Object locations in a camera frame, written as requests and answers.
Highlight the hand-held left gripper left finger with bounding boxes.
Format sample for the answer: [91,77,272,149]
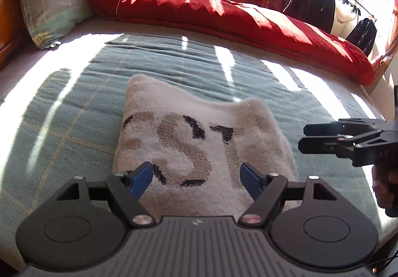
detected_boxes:
[56,161,156,228]

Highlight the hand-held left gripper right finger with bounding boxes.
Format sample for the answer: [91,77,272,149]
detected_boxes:
[238,161,338,228]

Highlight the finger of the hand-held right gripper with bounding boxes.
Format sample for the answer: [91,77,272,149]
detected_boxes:
[303,119,385,138]
[298,136,355,155]

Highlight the cream knitted sweater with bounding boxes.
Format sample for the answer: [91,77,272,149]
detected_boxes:
[112,74,300,222]

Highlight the person's right hand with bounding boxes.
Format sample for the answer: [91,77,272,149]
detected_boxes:
[371,164,398,218]

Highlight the orange curtain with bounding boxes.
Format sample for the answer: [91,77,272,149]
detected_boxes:
[370,0,398,79]

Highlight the white hanging garment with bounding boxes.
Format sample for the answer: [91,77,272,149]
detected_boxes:
[334,3,356,23]

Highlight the red duvet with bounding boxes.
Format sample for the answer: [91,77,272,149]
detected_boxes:
[85,0,374,86]

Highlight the grey plaid pillow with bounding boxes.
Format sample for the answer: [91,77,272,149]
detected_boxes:
[14,0,104,49]

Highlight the brown wooden headboard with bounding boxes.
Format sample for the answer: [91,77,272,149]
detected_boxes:
[0,0,106,69]

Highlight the black cable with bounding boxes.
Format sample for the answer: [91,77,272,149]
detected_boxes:
[368,250,398,269]

